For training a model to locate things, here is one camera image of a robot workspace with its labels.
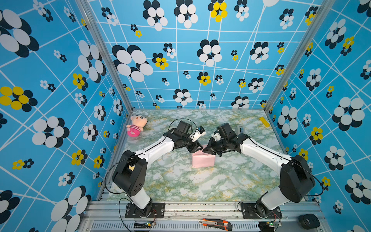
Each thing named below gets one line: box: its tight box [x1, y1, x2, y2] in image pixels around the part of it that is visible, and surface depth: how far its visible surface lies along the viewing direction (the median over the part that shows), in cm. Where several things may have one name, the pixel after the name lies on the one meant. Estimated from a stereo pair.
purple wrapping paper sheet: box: [192, 144, 216, 168], surface depth 84 cm
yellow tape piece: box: [258, 116, 271, 128], surface depth 114 cm
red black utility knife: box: [198, 218, 233, 232], surface depth 71 cm
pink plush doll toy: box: [126, 114, 148, 138], surface depth 104 cm
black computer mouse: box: [298, 213, 321, 230], surface depth 70 cm
